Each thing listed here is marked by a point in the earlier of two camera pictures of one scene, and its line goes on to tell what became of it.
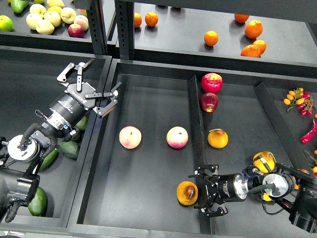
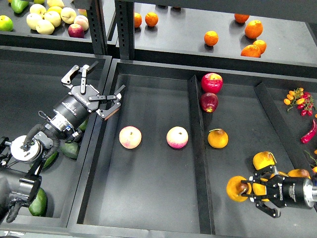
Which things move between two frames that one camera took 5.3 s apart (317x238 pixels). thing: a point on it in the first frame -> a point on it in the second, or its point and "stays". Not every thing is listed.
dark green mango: [38, 206] stays
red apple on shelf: [75, 30] stays
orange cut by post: [137, 20] stays
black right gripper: [221, 188] -> [289, 192]
